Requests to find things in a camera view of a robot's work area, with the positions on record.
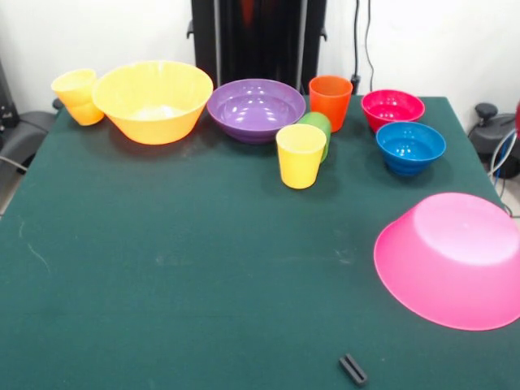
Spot large pink bowl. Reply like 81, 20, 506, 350
373, 192, 520, 332

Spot yellow cup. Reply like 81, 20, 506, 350
50, 67, 106, 127
275, 123, 328, 190

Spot purple bowl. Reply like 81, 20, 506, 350
206, 78, 307, 145

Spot green cup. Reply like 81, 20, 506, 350
297, 111, 332, 164

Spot orange cup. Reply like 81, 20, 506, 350
308, 75, 353, 134

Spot dark green table cloth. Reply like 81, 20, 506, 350
0, 92, 520, 390

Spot large orange bowl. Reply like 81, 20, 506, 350
91, 59, 215, 146

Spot black equipment stand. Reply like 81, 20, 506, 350
186, 0, 328, 95

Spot small crimson bowl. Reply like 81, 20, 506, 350
361, 89, 427, 134

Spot blue bowl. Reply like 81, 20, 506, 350
375, 121, 447, 177

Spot small black plastic piece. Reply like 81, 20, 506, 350
338, 353, 369, 387

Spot black wall cable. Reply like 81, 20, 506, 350
364, 0, 377, 93
351, 0, 363, 97

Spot blue cable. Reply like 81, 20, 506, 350
489, 129, 520, 220

